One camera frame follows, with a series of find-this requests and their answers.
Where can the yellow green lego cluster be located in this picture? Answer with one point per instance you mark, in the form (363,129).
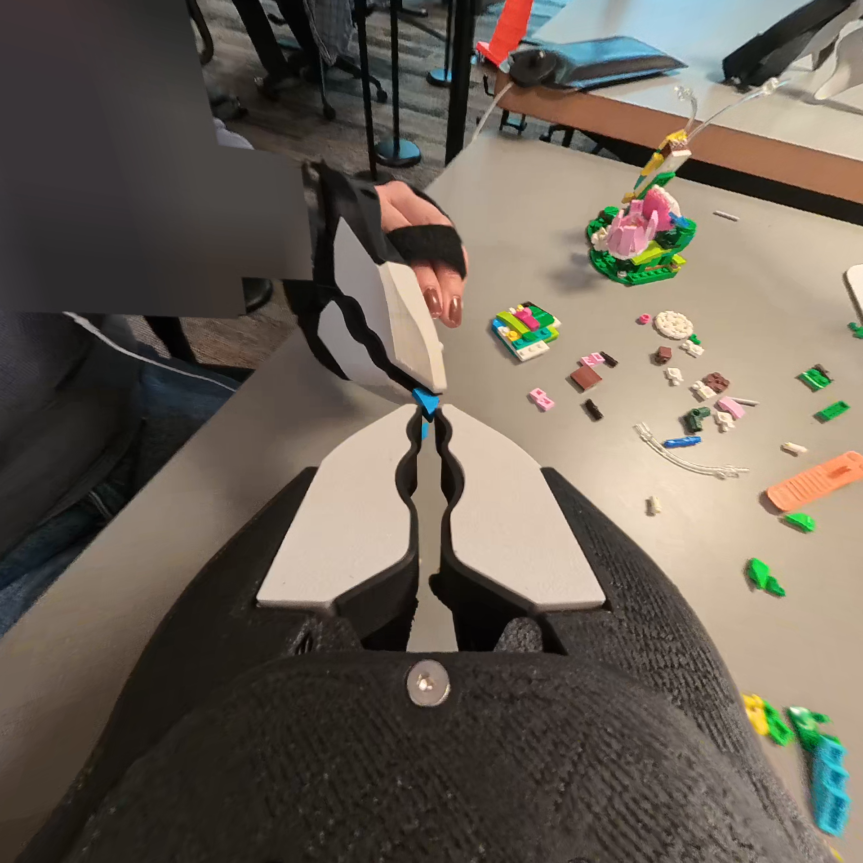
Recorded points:
(765,721)

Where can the white booklet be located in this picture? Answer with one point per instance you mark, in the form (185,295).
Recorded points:
(856,290)

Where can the green leaf lego cluster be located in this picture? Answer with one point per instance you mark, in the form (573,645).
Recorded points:
(806,725)

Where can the teal lego brick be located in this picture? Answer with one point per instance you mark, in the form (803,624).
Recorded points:
(830,789)

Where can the black table leg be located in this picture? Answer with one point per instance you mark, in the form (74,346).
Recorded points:
(458,81)

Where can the scattered small lego pieces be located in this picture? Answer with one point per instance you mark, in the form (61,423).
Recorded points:
(708,388)

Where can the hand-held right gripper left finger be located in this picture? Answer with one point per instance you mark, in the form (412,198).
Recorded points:
(337,519)

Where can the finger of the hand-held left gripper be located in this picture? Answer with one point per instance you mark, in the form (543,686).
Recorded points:
(404,317)
(347,347)

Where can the black bag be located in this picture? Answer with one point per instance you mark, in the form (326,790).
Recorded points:
(782,40)

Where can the person's dark jacket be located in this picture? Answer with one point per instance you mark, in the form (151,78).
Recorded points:
(47,418)

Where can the white moulded object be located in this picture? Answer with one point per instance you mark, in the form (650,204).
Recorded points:
(843,67)

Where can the person's left hand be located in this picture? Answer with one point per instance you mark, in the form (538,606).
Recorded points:
(406,207)

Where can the person's jeans leg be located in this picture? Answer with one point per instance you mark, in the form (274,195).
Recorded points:
(175,404)

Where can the teal pouch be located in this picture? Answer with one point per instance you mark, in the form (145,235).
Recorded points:
(607,60)

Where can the multicoloured flat lego assembly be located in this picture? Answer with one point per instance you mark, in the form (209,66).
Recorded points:
(526,330)

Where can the pink flower lego model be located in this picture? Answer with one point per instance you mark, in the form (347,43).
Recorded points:
(637,236)

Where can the transparent curved lego rod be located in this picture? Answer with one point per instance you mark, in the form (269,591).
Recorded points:
(681,460)

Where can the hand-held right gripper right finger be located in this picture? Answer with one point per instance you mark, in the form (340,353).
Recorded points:
(516,522)

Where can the orange brick separator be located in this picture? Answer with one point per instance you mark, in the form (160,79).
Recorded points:
(812,484)

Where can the white round lego plate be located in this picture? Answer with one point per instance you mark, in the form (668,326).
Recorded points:
(673,325)

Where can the grey table with wooden edge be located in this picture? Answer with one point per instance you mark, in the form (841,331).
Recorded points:
(762,128)

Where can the black stanchion pole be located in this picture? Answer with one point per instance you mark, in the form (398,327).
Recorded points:
(396,148)

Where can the small blue lego piece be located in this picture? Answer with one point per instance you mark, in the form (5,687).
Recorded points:
(426,403)

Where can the black office chair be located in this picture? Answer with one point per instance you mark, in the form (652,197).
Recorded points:
(283,54)

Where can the brown lego plate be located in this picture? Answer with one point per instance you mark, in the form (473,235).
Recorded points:
(585,378)

